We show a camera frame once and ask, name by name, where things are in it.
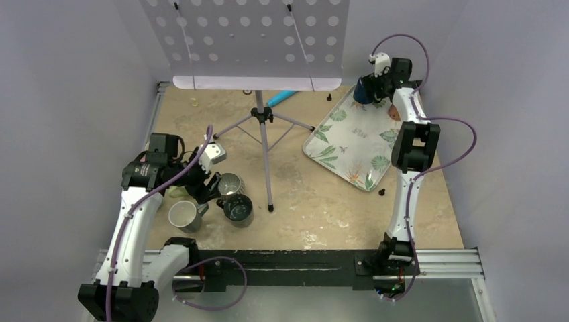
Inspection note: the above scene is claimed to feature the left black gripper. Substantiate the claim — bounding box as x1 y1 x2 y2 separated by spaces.
168 146 221 203

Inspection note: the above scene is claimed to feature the grey ribbed mug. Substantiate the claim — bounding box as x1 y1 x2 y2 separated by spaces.
217 173 245 200

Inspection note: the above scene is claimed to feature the dark blue mug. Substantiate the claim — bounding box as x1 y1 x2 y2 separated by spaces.
353 76 375 105

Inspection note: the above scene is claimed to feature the light green mug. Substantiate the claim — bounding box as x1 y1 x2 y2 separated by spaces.
168 186 189 199

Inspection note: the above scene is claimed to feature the dark teal mug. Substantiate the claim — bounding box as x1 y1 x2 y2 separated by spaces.
168 201 209 233

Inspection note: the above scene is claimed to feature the orange mug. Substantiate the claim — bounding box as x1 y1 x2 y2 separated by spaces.
388 105 401 122

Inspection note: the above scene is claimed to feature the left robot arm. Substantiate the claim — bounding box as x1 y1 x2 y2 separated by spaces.
78 126 225 321

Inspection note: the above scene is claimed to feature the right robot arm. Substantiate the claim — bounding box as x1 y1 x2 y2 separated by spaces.
361 53 441 273

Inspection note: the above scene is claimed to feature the floral serving tray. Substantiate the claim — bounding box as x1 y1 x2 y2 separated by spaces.
303 87 401 191

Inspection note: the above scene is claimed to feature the light blue cylinder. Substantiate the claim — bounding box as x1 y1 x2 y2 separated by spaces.
266 91 296 107

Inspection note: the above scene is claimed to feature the perforated music stand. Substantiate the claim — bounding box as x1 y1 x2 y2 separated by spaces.
139 0 350 213

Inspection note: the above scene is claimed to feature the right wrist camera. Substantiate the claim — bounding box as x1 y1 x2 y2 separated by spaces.
368 52 391 78

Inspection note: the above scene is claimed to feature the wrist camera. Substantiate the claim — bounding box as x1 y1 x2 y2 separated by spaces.
368 52 391 78
199 142 227 173

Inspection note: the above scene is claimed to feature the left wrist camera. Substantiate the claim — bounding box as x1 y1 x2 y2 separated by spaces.
199 142 227 173

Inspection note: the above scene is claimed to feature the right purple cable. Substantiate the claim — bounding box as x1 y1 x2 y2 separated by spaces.
371 34 478 276

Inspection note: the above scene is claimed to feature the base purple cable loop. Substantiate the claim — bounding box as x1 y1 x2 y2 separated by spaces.
171 256 248 312

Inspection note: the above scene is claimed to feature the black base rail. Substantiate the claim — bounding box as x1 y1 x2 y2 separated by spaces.
174 249 417 293

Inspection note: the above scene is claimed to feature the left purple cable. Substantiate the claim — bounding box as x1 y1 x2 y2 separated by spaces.
105 125 214 322

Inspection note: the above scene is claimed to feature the aluminium frame rail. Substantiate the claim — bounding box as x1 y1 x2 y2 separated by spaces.
417 248 497 321

